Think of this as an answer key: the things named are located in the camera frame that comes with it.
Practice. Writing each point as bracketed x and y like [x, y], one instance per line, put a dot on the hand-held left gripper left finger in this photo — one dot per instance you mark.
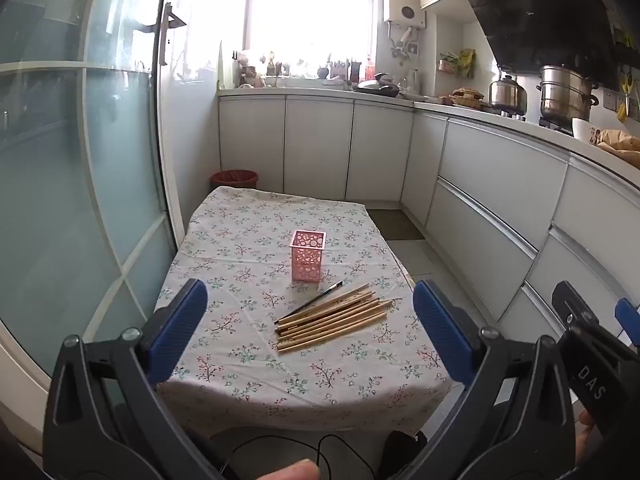
[176, 330]

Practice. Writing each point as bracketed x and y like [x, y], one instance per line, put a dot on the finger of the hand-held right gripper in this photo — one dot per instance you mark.
[629, 317]
[572, 305]

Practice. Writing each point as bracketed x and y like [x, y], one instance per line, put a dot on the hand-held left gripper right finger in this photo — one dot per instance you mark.
[442, 332]

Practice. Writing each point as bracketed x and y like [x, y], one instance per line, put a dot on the bunch of wooden chopsticks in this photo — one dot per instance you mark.
[332, 324]

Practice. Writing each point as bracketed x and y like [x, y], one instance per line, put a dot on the pink perforated utensil holder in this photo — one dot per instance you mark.
[307, 260]

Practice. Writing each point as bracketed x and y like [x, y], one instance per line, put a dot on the person's right hand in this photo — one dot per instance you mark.
[584, 440]

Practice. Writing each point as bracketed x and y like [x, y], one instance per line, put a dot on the person's left hand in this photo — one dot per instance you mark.
[292, 472]

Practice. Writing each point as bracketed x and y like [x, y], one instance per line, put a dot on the floral tablecloth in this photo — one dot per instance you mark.
[240, 240]

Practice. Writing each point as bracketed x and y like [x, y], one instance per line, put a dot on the brown floor mat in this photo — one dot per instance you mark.
[395, 225]

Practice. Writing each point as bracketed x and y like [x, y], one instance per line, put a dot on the white kitchen cabinets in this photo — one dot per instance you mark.
[490, 170]

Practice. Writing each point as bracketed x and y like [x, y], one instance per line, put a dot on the red trash bin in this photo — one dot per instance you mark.
[234, 178]

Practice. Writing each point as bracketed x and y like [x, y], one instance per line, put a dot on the brown paper bag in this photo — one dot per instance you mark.
[620, 145]

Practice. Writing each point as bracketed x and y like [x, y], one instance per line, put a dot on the white bowl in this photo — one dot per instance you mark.
[585, 132]

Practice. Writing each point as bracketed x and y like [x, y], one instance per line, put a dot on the steel steamer pot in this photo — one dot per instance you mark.
[565, 95]

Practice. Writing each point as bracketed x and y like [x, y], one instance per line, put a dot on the frosted glass door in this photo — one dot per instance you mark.
[50, 160]

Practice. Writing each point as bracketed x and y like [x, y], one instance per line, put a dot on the yellow hanging kitchen tool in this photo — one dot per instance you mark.
[624, 95]

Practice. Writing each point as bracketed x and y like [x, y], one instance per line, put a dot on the steel kettle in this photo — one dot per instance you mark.
[507, 95]

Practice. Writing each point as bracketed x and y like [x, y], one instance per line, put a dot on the basket of food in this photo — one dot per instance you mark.
[465, 97]

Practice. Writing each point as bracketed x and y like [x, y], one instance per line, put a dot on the black wok with lid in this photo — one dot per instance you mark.
[380, 87]

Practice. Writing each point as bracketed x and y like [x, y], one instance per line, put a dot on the clear glass pitcher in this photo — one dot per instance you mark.
[414, 80]

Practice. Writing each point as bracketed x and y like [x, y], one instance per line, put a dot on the white cutting board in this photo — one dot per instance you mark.
[220, 65]

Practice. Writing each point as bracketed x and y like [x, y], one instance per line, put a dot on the red bottle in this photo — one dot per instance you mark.
[370, 69]

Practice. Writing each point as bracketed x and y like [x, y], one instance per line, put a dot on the white kitchen countertop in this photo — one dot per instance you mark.
[310, 91]

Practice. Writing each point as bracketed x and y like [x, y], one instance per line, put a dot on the row of windowsill jars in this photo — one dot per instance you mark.
[280, 72]

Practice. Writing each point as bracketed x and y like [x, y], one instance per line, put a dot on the black range hood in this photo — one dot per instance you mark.
[540, 15]

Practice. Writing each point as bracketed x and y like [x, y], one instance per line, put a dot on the water heater pipes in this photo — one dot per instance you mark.
[402, 42]

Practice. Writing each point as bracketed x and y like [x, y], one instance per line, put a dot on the kitchen window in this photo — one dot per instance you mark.
[310, 10]

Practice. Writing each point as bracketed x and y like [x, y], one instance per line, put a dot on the wall power socket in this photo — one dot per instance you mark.
[611, 98]

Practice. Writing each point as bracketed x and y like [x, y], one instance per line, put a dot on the wall rack with packets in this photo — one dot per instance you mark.
[457, 62]

